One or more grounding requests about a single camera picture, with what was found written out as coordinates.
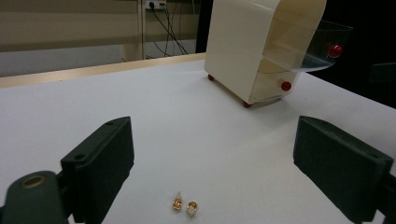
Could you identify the clear drawer with red knob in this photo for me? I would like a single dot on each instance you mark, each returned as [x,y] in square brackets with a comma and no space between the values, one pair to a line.
[323,49]

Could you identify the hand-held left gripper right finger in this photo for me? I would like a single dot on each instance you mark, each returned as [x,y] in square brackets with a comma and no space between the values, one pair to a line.
[339,165]

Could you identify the cream jewelry drawer box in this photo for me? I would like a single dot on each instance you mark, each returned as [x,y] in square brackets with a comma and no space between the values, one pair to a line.
[239,46]

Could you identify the white power socket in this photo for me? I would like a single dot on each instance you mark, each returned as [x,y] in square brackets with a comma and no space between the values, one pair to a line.
[155,3]

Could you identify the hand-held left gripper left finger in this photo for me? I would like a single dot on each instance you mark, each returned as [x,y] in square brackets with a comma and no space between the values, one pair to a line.
[99,161]

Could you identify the amber gemstone earring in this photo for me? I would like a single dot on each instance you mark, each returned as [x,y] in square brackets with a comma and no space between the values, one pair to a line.
[192,208]
[177,201]

